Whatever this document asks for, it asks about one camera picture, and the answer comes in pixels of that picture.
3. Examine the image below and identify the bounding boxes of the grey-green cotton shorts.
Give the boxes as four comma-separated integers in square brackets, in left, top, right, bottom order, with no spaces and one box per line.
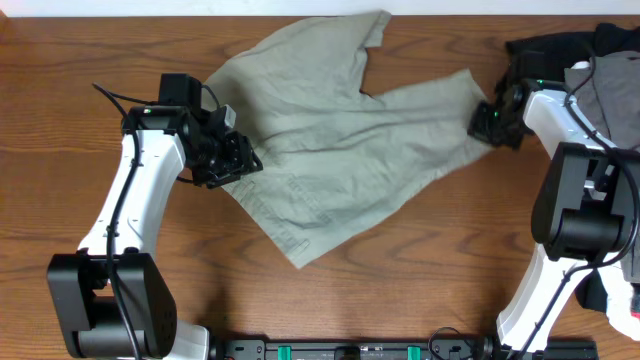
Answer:
[207,11,488,268]

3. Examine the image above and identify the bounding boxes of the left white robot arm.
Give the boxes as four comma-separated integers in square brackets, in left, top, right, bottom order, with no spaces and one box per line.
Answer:
[47,104,262,359]

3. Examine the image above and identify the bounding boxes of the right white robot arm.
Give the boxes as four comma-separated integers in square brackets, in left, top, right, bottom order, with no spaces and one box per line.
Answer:
[468,79,639,359]

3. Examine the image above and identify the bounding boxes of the black garment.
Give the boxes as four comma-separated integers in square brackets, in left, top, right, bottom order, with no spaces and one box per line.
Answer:
[505,23,639,82]

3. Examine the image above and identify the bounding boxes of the dark grey garment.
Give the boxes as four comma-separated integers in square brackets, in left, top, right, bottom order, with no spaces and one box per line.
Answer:
[574,51,639,150]

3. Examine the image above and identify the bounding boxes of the white patterned cloth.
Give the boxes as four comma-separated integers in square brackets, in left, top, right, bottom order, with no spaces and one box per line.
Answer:
[598,263,639,342]

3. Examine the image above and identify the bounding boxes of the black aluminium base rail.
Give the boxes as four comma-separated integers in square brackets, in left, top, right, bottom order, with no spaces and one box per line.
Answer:
[208,329,600,360]

